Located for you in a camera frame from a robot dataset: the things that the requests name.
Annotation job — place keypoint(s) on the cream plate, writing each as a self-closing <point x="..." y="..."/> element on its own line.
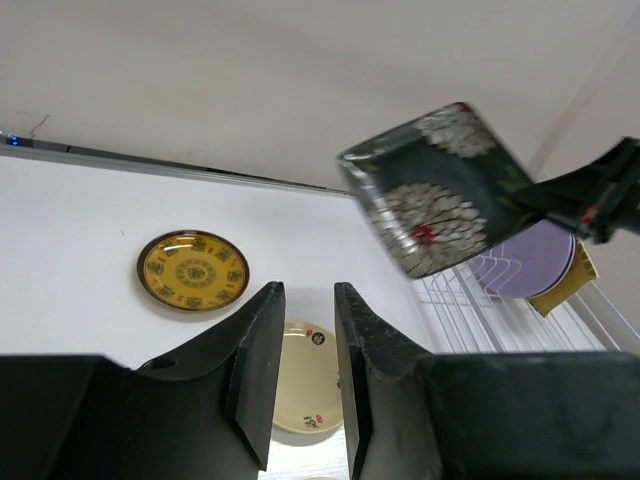
<point x="308" y="394"/>

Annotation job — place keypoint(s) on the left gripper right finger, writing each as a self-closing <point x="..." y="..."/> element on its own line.
<point x="387" y="421"/>

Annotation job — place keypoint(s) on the brown yellow round plate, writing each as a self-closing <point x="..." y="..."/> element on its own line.
<point x="193" y="271"/>

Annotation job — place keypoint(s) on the black floral square plate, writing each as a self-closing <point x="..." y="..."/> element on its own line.
<point x="438" y="189"/>

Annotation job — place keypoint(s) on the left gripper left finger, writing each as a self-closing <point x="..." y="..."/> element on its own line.
<point x="214" y="395"/>

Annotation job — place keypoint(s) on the purple round plate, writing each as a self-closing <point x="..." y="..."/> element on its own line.
<point x="528" y="264"/>

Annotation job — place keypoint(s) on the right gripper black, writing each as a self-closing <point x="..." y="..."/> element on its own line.
<point x="602" y="197"/>

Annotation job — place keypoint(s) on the white wire dish rack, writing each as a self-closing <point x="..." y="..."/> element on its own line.
<point x="459" y="316"/>

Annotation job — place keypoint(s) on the yellow woven square plate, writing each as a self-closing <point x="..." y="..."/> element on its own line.
<point x="580" y="273"/>

